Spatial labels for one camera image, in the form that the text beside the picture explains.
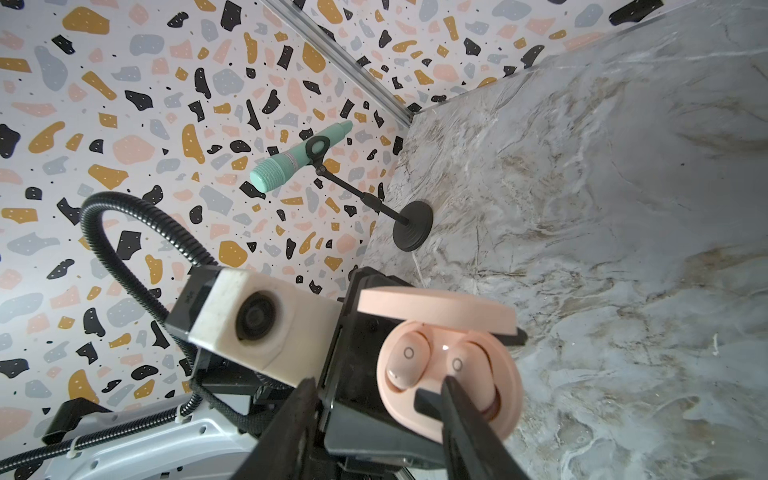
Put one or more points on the pink charging case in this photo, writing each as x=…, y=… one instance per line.
x=444, y=334

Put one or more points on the pink earbud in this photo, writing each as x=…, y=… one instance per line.
x=470, y=365
x=408, y=360

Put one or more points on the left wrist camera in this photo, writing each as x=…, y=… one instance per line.
x=256, y=321

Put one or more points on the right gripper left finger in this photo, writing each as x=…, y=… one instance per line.
x=283, y=450

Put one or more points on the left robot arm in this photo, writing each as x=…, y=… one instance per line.
x=179, y=438

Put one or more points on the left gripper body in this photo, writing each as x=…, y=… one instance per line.
x=356, y=428

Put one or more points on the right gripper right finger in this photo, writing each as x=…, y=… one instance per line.
x=472, y=450

